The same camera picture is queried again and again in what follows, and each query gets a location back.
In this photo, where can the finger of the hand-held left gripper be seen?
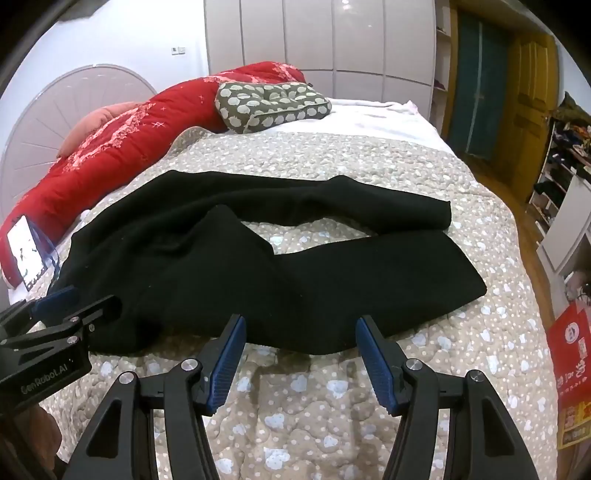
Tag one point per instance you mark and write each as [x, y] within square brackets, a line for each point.
[55, 299]
[92, 310]

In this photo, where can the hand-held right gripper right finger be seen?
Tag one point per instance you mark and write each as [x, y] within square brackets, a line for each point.
[376, 364]

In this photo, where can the red paper bag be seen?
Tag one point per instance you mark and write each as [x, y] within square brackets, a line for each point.
[572, 369]

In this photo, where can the black pants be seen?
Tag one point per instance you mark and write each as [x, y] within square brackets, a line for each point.
[184, 277]

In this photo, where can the beige quilted blanket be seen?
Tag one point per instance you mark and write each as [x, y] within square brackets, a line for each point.
[300, 415]

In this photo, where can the dark teal door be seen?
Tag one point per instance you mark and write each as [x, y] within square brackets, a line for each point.
[478, 92]

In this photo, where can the pink pillow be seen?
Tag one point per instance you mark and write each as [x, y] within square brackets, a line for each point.
[87, 124]

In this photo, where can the white wardrobe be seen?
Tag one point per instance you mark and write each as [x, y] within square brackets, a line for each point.
[323, 41]

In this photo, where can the open wardrobe side shelf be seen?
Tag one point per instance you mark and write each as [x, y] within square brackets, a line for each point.
[442, 69]

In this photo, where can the white bed sheet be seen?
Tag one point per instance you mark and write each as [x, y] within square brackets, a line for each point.
[392, 120]

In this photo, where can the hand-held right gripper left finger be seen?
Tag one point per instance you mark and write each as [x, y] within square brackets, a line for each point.
[226, 364]

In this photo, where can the yellow wooden door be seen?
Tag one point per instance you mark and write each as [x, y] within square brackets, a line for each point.
[528, 115]

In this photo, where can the red embroidered quilt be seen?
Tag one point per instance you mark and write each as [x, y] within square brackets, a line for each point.
[115, 152]

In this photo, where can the pile of clothes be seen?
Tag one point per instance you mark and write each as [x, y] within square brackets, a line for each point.
[575, 117]

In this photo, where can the white round headboard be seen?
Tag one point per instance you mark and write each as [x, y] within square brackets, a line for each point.
[46, 106]

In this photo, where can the white cluttered shelf unit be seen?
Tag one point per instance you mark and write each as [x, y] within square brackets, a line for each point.
[568, 217]

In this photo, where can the smartphone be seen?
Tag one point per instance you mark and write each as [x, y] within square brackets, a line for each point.
[23, 251]

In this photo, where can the green dotted cushion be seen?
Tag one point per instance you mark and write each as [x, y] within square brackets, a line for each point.
[272, 104]

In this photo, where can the person's left hand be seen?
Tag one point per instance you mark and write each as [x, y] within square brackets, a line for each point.
[44, 431]

